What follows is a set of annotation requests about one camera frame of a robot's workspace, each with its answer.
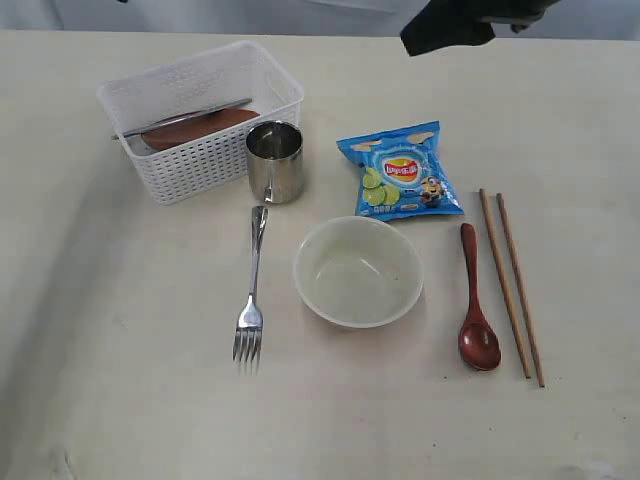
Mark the blue Lays chip bag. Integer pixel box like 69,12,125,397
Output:
337,121,463,222

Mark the stainless steel cup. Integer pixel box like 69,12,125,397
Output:
245,120,304,204

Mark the stainless steel fork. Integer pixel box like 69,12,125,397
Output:
232,206,268,374

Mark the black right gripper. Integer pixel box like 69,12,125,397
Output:
400,0,555,56

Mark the dark wooden spoon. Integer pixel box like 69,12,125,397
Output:
458,223,501,371

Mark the light wooden chopstick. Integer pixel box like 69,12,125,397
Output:
479,188,532,379

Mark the dark plate in basket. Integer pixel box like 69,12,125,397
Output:
141,108,259,151

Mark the white plastic woven basket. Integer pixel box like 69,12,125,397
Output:
97,40,304,205

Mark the speckled ceramic floral bowl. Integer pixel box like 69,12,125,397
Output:
293,216,424,329

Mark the silver knife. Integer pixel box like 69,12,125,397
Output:
111,97,253,140

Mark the brown wooden chopstick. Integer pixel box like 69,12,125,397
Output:
496,193,546,388

